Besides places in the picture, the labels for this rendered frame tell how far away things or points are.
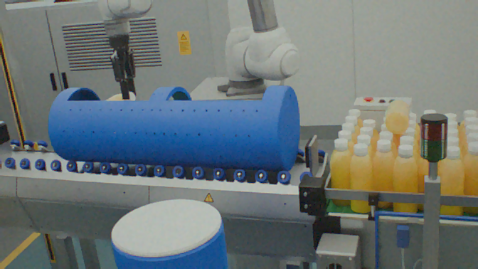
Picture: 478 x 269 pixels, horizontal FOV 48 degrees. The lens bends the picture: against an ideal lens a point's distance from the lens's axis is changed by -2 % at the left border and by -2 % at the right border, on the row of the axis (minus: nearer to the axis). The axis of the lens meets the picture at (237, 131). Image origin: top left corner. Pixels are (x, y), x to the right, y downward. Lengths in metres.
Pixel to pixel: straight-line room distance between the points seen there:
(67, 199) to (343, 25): 2.92
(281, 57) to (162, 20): 1.43
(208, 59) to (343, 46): 1.49
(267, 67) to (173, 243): 1.00
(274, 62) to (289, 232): 0.66
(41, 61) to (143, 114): 2.03
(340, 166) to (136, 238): 0.64
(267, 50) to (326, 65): 2.46
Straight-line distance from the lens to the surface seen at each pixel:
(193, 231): 1.34
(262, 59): 2.11
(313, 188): 1.58
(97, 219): 2.15
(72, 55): 3.67
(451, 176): 1.57
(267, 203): 1.78
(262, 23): 2.10
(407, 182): 1.58
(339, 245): 1.57
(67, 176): 2.13
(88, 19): 3.57
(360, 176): 1.59
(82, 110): 1.98
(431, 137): 1.32
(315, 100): 4.61
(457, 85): 4.62
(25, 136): 2.78
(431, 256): 1.48
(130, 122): 1.86
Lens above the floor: 1.68
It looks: 19 degrees down
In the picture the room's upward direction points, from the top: 6 degrees counter-clockwise
